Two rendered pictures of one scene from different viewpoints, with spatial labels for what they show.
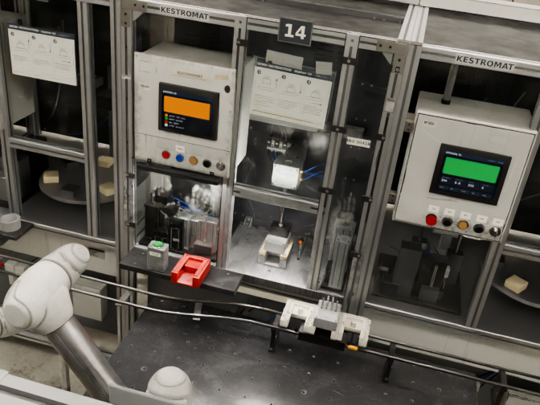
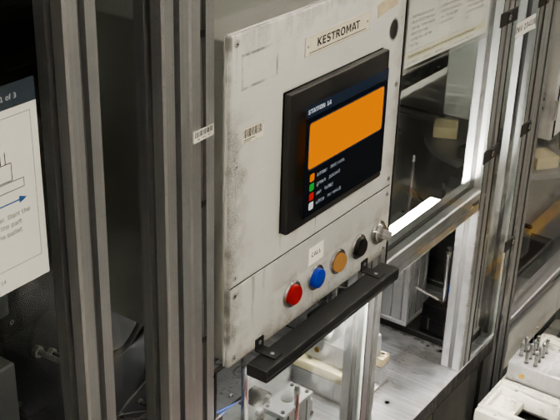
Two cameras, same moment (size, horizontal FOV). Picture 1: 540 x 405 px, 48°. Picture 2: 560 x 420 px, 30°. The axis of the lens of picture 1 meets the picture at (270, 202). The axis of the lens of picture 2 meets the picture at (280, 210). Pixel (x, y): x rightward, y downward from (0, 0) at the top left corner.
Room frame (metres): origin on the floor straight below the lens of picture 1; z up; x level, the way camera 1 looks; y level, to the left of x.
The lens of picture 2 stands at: (1.82, 1.64, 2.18)
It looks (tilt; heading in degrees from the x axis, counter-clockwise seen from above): 26 degrees down; 293
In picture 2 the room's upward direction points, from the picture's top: 2 degrees clockwise
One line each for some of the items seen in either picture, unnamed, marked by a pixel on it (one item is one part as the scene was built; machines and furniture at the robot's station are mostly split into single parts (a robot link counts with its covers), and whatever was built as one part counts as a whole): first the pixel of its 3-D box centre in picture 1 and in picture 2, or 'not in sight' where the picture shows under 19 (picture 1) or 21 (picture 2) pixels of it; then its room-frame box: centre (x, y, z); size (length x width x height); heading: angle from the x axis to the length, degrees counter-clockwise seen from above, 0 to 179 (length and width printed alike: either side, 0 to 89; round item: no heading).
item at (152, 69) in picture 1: (193, 108); (254, 142); (2.41, 0.37, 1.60); 0.42 x 0.29 x 0.46; 79
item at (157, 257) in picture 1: (158, 255); not in sight; (2.22, 0.46, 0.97); 0.08 x 0.08 x 0.12; 79
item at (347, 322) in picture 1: (325, 327); (539, 395); (2.02, -0.29, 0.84); 0.36 x 0.14 x 0.10; 79
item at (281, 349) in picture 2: (178, 171); (327, 311); (2.27, 0.39, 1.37); 0.36 x 0.04 x 0.04; 79
